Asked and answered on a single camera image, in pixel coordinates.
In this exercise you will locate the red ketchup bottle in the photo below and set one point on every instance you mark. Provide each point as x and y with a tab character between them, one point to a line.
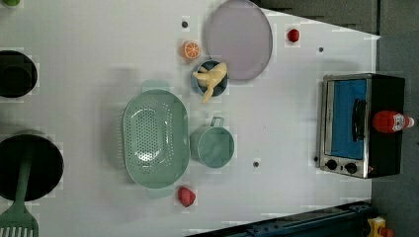
391	121

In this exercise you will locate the black toaster oven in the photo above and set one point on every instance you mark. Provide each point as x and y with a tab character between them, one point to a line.
348	143

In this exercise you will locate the green mug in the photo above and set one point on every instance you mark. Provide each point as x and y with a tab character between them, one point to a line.
212	145

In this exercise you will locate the green perforated colander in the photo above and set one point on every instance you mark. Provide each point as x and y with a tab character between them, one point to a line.
156	139

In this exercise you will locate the toy orange slice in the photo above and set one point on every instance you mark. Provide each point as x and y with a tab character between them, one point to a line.
190	50

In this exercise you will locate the toy strawberry near colander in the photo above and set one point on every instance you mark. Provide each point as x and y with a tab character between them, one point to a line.
186	197

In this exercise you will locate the lavender oval plate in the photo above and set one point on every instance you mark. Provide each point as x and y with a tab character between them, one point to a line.
239	34

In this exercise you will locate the toy strawberry near plate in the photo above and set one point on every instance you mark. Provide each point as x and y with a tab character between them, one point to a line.
293	35

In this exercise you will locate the yellow red button box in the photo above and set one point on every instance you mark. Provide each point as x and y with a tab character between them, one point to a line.
378	228

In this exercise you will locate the green spatula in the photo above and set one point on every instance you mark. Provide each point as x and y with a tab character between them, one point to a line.
17	221

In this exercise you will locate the green cylinder object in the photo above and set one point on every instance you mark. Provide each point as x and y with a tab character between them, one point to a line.
11	3

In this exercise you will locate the blue metal frame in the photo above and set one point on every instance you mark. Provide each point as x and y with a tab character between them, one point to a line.
346	220

